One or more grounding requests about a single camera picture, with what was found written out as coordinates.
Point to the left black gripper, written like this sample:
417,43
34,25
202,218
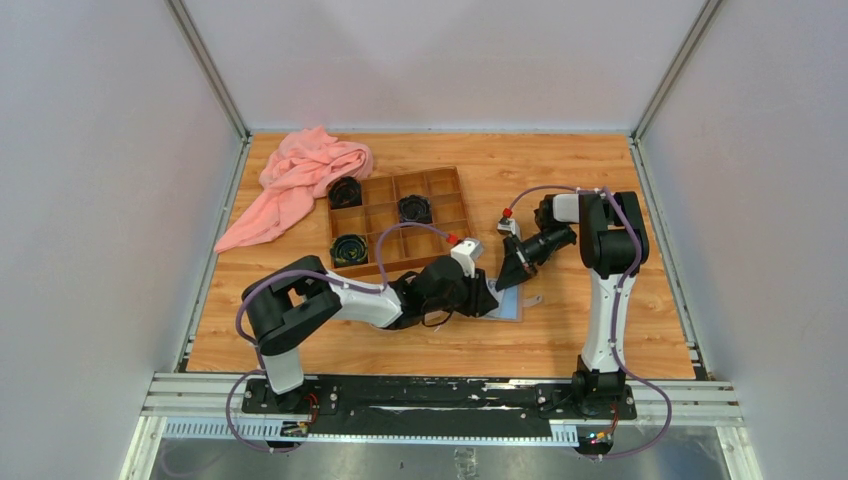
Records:
479,299

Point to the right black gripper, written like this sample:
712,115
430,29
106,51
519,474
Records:
514,269

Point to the pink leather card holder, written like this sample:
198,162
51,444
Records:
512,303

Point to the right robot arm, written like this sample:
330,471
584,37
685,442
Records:
609,231

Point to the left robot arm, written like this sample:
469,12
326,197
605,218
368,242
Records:
285,308

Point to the brown wooden divider tray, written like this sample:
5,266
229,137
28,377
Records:
391,246

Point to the black flower cup centre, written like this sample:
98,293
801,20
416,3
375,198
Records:
414,209

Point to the black flower cup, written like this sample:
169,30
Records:
349,250
345,192
414,209

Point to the black flower cup front left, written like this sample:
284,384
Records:
349,250

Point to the black flower cup rear left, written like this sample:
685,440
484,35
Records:
345,192

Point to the pink crumpled cloth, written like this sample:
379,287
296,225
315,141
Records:
297,173

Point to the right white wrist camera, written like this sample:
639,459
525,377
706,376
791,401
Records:
509,229

